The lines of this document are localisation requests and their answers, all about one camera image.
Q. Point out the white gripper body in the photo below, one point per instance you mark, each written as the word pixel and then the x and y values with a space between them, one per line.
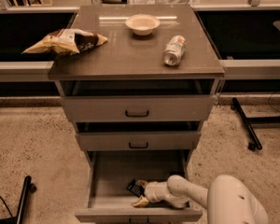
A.
pixel 153 191

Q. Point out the dark blue rxbar wrapper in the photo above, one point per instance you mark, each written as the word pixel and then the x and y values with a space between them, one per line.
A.
pixel 134 188

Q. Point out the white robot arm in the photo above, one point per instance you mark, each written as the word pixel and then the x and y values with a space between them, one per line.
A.
pixel 227 200

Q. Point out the grey open bottom drawer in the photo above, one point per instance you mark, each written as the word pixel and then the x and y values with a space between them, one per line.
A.
pixel 109 199

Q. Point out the grey middle drawer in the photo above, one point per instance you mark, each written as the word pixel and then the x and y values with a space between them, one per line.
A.
pixel 107 136

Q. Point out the grey top drawer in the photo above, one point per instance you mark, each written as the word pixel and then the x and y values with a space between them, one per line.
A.
pixel 138 100

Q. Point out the grey drawer cabinet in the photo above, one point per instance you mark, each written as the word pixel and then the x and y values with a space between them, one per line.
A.
pixel 127 56

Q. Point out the black stand leg right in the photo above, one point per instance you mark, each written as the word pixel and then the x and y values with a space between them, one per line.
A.
pixel 251 123

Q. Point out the black stand leg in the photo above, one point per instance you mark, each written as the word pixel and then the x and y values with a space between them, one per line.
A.
pixel 28 188
pixel 251 123

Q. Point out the black stand leg left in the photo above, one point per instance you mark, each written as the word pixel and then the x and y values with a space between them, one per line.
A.
pixel 28 188

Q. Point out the silver soda can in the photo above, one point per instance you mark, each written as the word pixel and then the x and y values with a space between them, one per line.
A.
pixel 174 50

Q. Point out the white paper bowl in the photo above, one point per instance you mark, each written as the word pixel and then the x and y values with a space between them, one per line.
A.
pixel 142 24

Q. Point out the yellow brown chip bag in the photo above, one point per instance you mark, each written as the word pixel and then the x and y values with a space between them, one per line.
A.
pixel 67 42

